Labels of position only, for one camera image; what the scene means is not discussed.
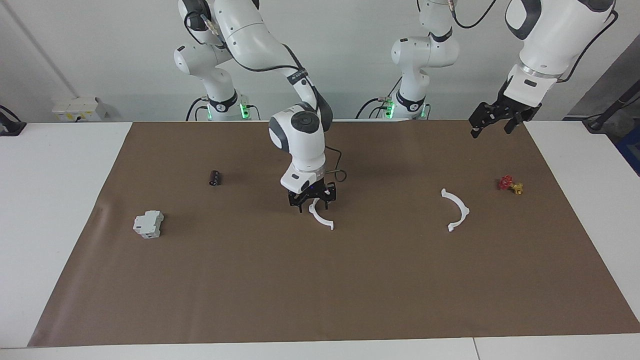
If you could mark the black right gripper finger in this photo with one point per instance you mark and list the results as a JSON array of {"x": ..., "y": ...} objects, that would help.
[
  {"x": 328, "y": 201},
  {"x": 302, "y": 206}
]

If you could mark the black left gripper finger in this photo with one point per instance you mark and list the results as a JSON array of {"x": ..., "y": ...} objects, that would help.
[
  {"x": 510, "y": 125},
  {"x": 475, "y": 130}
]

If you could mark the white wall socket box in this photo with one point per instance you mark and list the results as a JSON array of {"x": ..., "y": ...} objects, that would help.
[{"x": 75, "y": 107}]

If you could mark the white circuit breaker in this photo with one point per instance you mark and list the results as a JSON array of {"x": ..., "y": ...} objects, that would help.
[{"x": 147, "y": 225}]

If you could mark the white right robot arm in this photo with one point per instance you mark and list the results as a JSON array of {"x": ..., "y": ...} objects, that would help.
[{"x": 250, "y": 35}]

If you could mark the black stand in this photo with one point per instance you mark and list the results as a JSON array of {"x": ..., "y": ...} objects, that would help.
[{"x": 612, "y": 107}]

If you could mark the black clamp mount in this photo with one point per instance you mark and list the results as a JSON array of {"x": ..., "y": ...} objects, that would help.
[{"x": 10, "y": 127}]

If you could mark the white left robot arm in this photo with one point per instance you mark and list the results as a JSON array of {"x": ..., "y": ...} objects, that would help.
[{"x": 550, "y": 35}]

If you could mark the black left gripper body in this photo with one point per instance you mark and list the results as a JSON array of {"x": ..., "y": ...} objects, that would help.
[{"x": 495, "y": 112}]

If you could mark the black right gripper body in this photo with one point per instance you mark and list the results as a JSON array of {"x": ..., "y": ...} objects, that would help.
[{"x": 315, "y": 192}]

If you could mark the brown paper table mat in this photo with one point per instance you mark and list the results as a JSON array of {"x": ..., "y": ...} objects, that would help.
[{"x": 320, "y": 280}]

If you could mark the blue crate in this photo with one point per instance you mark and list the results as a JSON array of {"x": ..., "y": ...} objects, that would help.
[{"x": 631, "y": 150}]

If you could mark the black cylindrical capacitor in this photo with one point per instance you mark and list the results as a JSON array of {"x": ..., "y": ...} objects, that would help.
[{"x": 215, "y": 178}]

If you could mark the white half pipe clamp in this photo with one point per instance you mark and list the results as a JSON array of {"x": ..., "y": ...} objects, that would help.
[
  {"x": 465, "y": 210},
  {"x": 316, "y": 216}
]

